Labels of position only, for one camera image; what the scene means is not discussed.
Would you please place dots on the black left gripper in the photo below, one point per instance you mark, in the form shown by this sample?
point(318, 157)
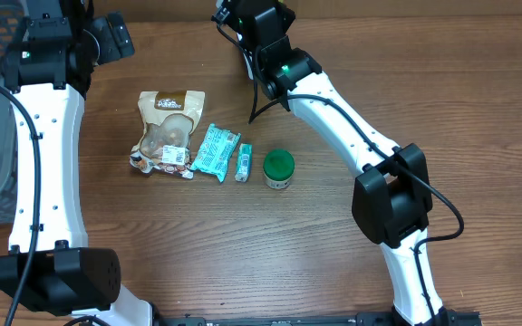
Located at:
point(119, 34)

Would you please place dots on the brown and white snack bag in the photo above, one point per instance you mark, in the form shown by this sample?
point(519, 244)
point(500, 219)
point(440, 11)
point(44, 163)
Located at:
point(169, 120)

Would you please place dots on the teal snack packet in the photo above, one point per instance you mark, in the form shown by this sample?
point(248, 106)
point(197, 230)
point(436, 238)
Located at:
point(215, 152)

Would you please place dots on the green white tissue pack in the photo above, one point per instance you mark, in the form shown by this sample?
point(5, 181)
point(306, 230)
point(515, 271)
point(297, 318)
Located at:
point(243, 167)

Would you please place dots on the green lid seasoning jar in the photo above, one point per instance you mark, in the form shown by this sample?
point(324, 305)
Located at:
point(278, 168)

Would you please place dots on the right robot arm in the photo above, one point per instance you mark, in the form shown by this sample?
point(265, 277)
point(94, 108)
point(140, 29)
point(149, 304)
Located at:
point(392, 195)

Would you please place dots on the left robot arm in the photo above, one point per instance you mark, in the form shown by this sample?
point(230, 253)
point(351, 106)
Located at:
point(47, 71)

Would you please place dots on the white barcode scanner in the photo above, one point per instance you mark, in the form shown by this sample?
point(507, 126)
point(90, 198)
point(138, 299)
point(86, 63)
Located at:
point(245, 61)

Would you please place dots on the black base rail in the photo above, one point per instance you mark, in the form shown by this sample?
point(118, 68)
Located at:
point(279, 321)

